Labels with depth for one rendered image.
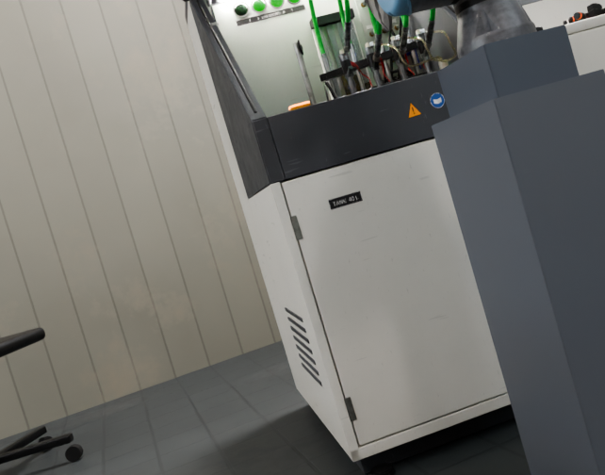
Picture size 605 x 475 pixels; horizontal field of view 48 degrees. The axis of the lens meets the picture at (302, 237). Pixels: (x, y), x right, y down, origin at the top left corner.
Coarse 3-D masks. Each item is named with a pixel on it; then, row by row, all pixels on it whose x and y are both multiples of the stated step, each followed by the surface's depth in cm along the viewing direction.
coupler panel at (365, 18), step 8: (360, 0) 226; (360, 8) 226; (360, 16) 225; (368, 16) 226; (392, 16) 227; (368, 24) 226; (392, 24) 227; (368, 32) 226; (384, 32) 226; (368, 40) 226; (384, 40) 227; (384, 48) 227; (408, 56) 225; (408, 64) 228
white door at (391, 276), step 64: (320, 192) 168; (384, 192) 171; (448, 192) 174; (320, 256) 168; (384, 256) 171; (448, 256) 174; (384, 320) 171; (448, 320) 174; (384, 384) 171; (448, 384) 173
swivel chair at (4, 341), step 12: (12, 336) 272; (24, 336) 273; (36, 336) 279; (0, 348) 259; (12, 348) 265; (36, 432) 296; (12, 444) 284; (24, 444) 287; (36, 444) 271; (48, 444) 270; (60, 444) 270; (0, 456) 270; (12, 456) 270; (24, 456) 270; (72, 456) 271
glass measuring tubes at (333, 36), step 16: (320, 16) 219; (336, 16) 220; (352, 16) 221; (320, 32) 220; (336, 32) 223; (352, 32) 222; (336, 48) 221; (336, 64) 223; (336, 80) 221; (368, 80) 223
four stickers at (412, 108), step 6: (432, 96) 173; (438, 96) 173; (414, 102) 172; (432, 102) 173; (438, 102) 173; (444, 102) 174; (408, 108) 172; (414, 108) 172; (408, 114) 172; (414, 114) 172; (420, 114) 173
